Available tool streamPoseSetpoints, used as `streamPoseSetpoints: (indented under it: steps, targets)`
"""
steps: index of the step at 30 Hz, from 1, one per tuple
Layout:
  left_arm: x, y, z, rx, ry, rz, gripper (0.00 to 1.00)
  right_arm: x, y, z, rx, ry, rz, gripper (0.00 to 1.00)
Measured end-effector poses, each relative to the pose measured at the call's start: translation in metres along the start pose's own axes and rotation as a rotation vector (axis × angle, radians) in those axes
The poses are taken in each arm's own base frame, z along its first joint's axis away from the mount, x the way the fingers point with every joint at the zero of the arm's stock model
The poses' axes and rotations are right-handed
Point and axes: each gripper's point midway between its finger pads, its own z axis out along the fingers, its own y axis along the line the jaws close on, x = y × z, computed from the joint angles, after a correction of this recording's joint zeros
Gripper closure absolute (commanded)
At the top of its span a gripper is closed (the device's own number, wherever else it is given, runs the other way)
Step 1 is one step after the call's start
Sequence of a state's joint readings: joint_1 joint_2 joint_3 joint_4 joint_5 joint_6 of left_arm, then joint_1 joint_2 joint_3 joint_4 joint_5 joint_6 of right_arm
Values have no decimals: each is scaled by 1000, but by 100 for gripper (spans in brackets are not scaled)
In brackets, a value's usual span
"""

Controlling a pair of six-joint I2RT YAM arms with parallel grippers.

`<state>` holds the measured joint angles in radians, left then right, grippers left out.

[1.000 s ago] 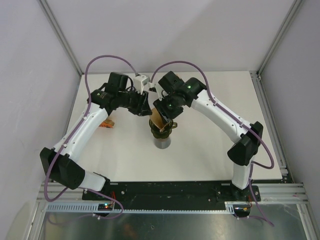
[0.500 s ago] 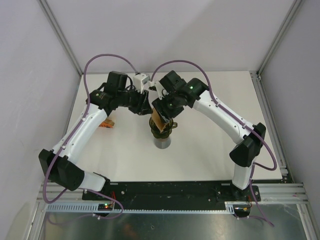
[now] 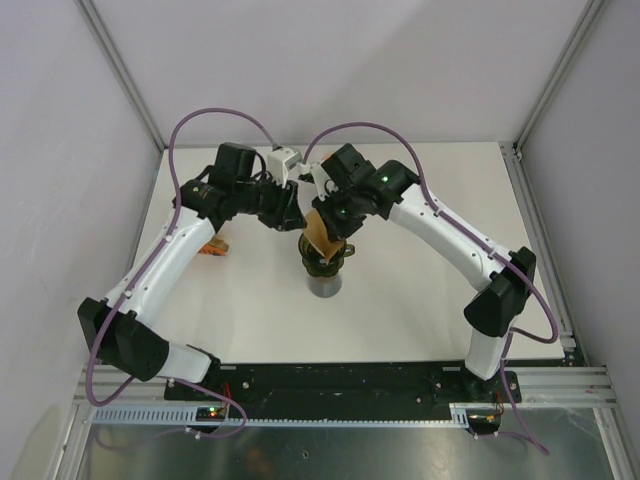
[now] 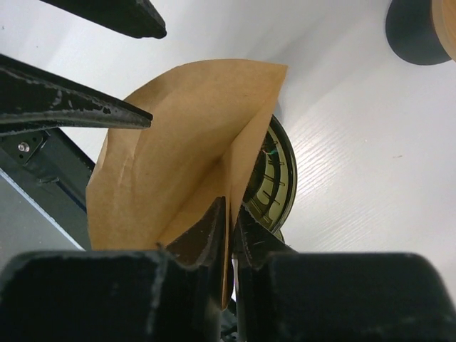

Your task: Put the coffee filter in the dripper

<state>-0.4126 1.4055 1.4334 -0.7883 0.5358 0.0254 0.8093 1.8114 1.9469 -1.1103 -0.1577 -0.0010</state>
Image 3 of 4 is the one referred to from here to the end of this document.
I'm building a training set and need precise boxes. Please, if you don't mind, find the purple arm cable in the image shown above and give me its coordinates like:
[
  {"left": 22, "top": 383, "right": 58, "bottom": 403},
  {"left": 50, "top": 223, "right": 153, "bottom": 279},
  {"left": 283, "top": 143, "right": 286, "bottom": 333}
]
[
  {"left": 302, "top": 122, "right": 560, "bottom": 456},
  {"left": 85, "top": 107, "right": 281, "bottom": 446}
]

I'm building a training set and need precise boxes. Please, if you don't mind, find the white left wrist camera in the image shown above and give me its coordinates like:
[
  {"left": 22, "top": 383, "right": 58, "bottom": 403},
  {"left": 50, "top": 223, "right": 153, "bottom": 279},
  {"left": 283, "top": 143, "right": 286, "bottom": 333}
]
[{"left": 266, "top": 147, "right": 302, "bottom": 188}]

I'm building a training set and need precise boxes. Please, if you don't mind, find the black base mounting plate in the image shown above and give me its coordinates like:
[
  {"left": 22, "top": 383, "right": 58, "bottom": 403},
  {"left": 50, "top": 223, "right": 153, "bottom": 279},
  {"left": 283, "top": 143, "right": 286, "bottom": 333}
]
[{"left": 163, "top": 358, "right": 524, "bottom": 422}]

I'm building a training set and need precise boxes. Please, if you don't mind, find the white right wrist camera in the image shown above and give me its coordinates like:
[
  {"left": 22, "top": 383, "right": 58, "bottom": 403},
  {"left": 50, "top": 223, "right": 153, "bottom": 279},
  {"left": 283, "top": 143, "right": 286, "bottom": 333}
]
[{"left": 298, "top": 162, "right": 330, "bottom": 201}]

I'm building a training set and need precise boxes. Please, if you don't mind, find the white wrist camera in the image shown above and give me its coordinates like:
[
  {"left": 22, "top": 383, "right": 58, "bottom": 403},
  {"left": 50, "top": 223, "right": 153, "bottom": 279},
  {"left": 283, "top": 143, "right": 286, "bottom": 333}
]
[
  {"left": 266, "top": 147, "right": 302, "bottom": 188},
  {"left": 298, "top": 162, "right": 330, "bottom": 201}
]

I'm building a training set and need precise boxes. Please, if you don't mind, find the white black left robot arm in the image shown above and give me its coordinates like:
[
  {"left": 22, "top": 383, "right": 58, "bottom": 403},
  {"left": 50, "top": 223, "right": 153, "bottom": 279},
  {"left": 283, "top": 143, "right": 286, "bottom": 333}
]
[{"left": 78, "top": 143, "right": 306, "bottom": 400}]

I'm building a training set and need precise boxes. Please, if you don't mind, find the aluminium corner post right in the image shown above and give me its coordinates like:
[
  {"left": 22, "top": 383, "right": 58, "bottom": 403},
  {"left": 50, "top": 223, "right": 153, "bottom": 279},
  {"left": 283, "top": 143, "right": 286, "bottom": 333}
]
[{"left": 512, "top": 0, "right": 611, "bottom": 151}]

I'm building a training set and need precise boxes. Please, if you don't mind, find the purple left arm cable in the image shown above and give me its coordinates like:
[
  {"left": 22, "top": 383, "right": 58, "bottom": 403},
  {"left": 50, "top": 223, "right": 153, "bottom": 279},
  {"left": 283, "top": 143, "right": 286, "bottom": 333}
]
[{"left": 85, "top": 107, "right": 281, "bottom": 446}]

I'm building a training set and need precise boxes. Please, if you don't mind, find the green glass cone dripper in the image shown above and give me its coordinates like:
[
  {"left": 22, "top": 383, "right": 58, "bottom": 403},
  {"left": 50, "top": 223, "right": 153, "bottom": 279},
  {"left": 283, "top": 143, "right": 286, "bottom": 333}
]
[{"left": 298, "top": 234, "right": 355, "bottom": 278}]

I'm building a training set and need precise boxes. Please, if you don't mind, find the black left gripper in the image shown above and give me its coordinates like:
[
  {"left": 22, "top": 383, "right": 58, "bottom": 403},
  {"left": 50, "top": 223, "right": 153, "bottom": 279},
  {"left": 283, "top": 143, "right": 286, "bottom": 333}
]
[{"left": 235, "top": 172, "right": 307, "bottom": 233}]

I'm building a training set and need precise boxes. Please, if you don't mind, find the grey slotted cable duct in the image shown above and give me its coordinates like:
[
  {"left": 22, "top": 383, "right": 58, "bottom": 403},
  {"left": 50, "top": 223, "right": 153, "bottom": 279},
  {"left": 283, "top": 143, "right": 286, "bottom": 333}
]
[{"left": 83, "top": 403, "right": 501, "bottom": 432}]

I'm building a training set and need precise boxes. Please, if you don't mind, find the aluminium corner post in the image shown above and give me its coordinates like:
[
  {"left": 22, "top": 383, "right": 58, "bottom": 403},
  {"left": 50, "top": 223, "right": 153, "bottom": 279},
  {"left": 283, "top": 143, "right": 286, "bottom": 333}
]
[
  {"left": 74, "top": 0, "right": 166, "bottom": 153},
  {"left": 512, "top": 0, "right": 611, "bottom": 151}
]

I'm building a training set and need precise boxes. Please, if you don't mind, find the aluminium corner post left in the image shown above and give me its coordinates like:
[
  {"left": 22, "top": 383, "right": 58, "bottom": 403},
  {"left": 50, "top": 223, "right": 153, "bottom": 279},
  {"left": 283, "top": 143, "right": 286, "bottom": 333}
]
[{"left": 74, "top": 0, "right": 166, "bottom": 153}]

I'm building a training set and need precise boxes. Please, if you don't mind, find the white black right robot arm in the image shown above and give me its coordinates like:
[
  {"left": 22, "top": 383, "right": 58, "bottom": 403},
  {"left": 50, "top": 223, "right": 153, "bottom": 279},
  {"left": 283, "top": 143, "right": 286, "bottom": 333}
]
[{"left": 309, "top": 144, "right": 536, "bottom": 401}]

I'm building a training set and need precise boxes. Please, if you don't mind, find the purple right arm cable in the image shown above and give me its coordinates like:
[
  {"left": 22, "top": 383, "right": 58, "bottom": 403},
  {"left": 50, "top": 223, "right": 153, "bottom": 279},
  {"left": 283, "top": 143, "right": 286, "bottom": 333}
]
[{"left": 302, "top": 122, "right": 560, "bottom": 456}]

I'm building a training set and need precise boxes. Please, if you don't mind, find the dark glass jar wooden band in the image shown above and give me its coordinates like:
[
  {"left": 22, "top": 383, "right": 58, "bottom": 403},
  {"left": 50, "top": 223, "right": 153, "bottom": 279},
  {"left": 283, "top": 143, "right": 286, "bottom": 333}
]
[{"left": 307, "top": 274, "right": 342, "bottom": 299}]

